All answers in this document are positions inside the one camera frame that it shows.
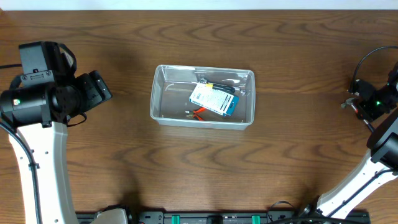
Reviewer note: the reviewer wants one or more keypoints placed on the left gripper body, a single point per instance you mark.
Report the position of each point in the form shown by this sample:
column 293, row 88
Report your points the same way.
column 92, row 93

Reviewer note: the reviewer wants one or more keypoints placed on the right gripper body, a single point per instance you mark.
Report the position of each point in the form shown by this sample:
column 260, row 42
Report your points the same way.
column 375, row 107

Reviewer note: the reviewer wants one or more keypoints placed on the small claw hammer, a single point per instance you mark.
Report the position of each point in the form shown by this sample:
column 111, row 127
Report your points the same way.
column 351, row 102

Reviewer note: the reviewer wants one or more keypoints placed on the clear plastic container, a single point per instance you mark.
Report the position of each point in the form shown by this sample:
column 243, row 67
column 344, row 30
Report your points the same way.
column 173, row 85

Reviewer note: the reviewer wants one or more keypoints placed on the red handled pliers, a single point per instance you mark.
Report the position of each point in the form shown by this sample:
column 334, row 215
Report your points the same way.
column 195, row 114

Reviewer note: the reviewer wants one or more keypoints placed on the yellow black screwdriver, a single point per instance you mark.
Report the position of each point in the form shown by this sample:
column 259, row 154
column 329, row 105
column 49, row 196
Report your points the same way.
column 220, row 87

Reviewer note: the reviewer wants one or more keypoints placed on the silver combination wrench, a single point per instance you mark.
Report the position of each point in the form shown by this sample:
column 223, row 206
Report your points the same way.
column 240, row 90

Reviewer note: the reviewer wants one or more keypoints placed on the white and blue box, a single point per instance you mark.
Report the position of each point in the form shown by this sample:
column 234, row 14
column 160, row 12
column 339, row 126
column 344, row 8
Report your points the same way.
column 217, row 101

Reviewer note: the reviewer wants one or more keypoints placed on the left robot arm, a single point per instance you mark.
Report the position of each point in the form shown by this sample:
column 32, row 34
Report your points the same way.
column 35, row 112

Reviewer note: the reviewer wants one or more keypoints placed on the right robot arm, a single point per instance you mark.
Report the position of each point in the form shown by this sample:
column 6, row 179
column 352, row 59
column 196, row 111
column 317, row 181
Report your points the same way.
column 377, row 167

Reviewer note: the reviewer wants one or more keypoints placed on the black mounting rail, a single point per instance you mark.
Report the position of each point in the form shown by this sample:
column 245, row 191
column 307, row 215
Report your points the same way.
column 209, row 218

